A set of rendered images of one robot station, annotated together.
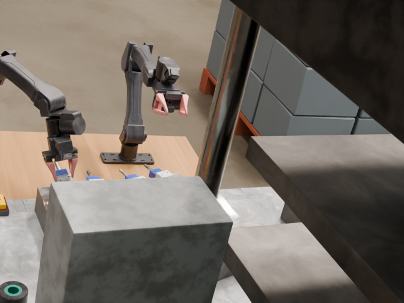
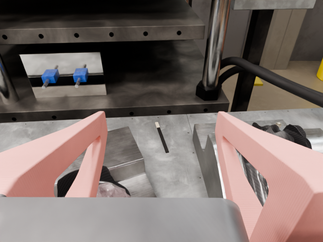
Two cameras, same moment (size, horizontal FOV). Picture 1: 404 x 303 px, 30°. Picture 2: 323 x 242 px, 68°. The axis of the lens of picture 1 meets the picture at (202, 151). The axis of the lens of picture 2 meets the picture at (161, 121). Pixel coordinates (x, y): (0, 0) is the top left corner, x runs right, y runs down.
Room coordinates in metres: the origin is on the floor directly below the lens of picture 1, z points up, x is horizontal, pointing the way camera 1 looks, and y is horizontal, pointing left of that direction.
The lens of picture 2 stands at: (2.23, 0.15, 1.27)
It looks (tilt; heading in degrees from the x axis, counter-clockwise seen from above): 38 degrees down; 205
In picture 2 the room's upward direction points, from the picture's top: straight up
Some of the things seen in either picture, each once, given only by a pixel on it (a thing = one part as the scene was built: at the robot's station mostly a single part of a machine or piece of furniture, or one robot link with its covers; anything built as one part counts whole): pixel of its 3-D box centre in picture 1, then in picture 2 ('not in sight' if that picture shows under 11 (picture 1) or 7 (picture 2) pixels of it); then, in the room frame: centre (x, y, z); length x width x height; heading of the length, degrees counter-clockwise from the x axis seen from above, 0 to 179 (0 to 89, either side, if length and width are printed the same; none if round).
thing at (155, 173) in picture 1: (155, 173); not in sight; (2.34, 0.14, 0.86); 0.13 x 0.05 x 0.05; 47
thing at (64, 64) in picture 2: not in sight; (79, 50); (1.45, -0.63, 0.87); 0.50 x 0.27 x 0.17; 30
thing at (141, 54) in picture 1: (144, 70); not in sight; (2.49, 0.26, 1.17); 0.30 x 0.09 x 0.12; 25
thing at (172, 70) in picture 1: (169, 82); not in sight; (2.25, 0.15, 1.25); 0.07 x 0.06 x 0.11; 115
